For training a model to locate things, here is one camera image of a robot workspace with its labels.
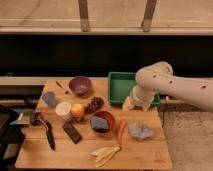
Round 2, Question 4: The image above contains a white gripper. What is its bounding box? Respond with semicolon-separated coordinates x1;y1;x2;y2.
122;86;154;112

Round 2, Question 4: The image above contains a red bowl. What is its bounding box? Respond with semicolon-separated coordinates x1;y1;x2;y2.
90;111;115;134

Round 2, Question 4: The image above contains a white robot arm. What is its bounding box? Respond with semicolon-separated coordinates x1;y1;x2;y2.
122;61;213;112

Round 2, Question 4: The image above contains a purple bowl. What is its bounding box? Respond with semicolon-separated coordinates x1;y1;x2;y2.
69;76;92;95

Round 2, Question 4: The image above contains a crumpled blue cloth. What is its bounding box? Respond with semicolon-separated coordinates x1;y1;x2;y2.
128;123;154;141

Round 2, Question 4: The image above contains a green plastic bin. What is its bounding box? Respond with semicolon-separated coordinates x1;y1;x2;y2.
107;71;161;108

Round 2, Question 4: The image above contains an orange carrot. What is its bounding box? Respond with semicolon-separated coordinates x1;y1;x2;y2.
117;120;127;146

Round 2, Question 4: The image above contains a dark grape bunch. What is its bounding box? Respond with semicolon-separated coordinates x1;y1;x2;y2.
85;97;104;113

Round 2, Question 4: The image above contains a red yellow apple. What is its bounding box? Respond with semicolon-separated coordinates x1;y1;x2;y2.
71;104;85;118

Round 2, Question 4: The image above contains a black remote control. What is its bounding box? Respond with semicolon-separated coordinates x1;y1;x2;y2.
63;123;82;144

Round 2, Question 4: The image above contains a white cup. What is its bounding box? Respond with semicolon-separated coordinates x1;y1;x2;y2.
55;101;71;121

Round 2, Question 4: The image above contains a black equipment left of table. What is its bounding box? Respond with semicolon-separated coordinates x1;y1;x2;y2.
0;103;25;171

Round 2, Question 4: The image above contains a black handled knife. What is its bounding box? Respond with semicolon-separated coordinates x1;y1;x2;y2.
36;112;55;151

